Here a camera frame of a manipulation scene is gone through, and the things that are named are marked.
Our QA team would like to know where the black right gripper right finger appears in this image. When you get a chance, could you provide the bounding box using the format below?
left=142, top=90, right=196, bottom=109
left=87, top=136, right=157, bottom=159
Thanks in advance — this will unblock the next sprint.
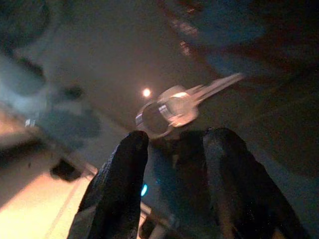
left=203, top=127, right=311, bottom=239

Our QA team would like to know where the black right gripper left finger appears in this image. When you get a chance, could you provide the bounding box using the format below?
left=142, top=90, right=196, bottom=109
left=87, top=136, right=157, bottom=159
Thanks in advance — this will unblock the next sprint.
left=67, top=130, right=150, bottom=239

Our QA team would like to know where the silver key ring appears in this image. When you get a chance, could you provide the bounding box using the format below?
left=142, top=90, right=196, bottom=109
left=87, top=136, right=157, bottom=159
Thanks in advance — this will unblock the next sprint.
left=135, top=101, right=175, bottom=139

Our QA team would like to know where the silver key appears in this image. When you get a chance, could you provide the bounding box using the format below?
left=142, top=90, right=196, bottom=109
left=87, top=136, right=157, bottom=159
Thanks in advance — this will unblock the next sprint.
left=157, top=72, right=246, bottom=128

